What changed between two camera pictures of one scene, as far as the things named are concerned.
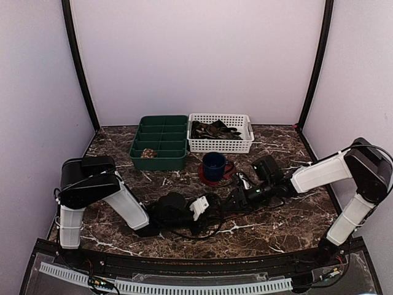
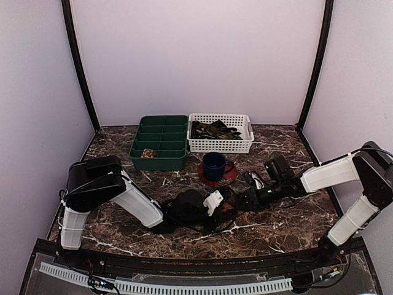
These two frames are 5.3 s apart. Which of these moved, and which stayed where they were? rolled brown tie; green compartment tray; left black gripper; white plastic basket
Moved: left black gripper
Stayed: rolled brown tie; green compartment tray; white plastic basket
